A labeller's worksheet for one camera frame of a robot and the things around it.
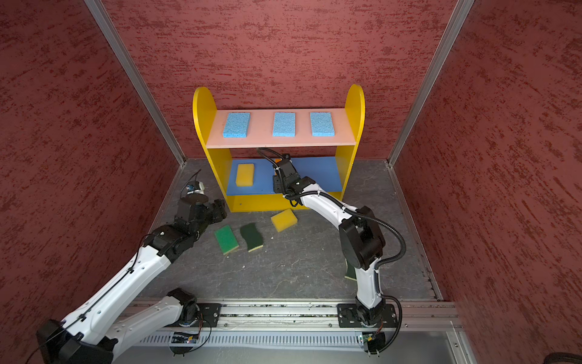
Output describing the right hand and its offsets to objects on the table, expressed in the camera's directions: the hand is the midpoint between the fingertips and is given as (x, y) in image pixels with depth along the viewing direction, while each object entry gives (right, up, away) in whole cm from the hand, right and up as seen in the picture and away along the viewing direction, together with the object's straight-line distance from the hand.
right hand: (284, 183), depth 93 cm
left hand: (-23, -9, -15) cm, 29 cm away
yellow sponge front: (-17, +3, +2) cm, 17 cm away
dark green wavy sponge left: (-14, -22, 0) cm, 26 cm away
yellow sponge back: (0, -17, +5) cm, 17 cm away
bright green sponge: (-24, -24, -1) cm, 34 cm away
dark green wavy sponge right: (+26, -33, -11) cm, 43 cm away
